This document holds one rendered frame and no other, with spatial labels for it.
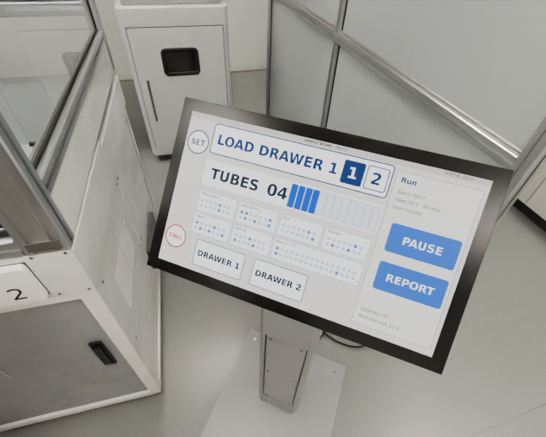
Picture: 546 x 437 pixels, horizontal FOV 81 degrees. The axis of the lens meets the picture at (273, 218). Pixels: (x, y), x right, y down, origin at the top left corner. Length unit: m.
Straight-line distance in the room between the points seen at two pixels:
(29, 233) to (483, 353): 1.78
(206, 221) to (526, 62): 0.78
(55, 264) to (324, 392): 1.11
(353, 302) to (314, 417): 0.98
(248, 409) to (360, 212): 1.09
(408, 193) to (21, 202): 0.62
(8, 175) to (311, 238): 0.49
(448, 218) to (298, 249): 0.22
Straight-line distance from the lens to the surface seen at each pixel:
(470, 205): 0.53
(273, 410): 1.45
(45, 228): 0.72
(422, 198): 0.52
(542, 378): 1.97
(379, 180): 0.51
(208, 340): 1.61
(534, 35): 0.97
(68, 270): 0.80
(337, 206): 0.51
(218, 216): 0.56
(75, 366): 1.23
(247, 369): 1.50
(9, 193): 0.67
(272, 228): 0.53
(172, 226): 0.60
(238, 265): 0.55
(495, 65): 1.02
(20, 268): 0.79
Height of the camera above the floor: 1.45
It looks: 45 degrees down
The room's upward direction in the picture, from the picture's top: 3 degrees clockwise
